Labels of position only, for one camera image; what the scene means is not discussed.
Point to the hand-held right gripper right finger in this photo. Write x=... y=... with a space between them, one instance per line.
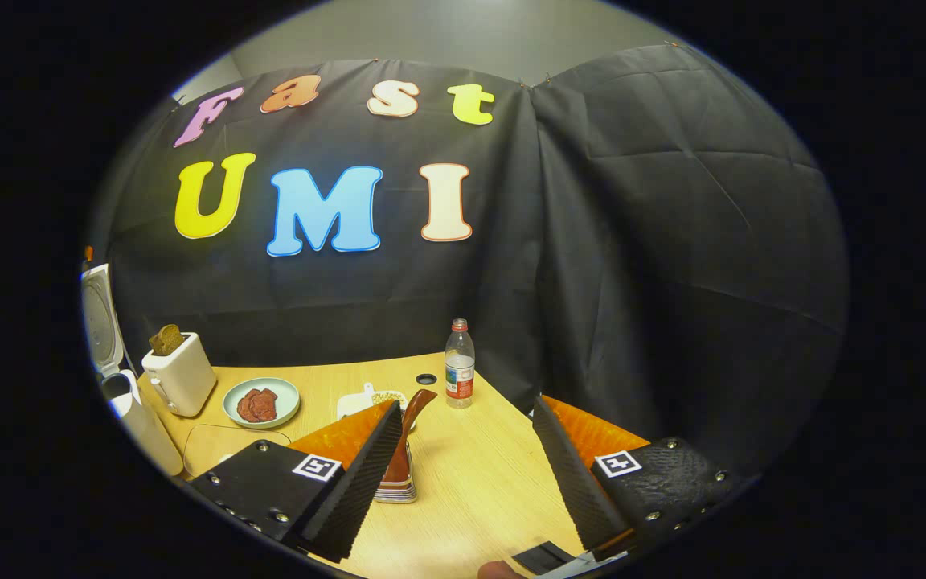
x=571 y=474

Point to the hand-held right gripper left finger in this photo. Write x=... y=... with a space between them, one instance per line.
x=366 y=474

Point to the brown wooden spoon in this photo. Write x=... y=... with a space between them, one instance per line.
x=415 y=410

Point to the white rice cooker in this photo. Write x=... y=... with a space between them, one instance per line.
x=149 y=434

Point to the clear rice container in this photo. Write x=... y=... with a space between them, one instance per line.
x=214 y=442

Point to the white divided bean dish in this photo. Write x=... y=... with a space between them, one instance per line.
x=354 y=402

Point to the pale green plate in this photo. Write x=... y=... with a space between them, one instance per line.
x=286 y=398

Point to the red meat slice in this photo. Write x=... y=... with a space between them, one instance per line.
x=258 y=406

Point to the clear plastic water bottle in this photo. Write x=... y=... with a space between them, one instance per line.
x=460 y=362

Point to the cream white toaster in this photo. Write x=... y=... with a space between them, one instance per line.
x=186 y=378

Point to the black backdrop cloth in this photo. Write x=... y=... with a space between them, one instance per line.
x=632 y=241

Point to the brown toast slice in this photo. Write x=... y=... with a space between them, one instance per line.
x=165 y=339

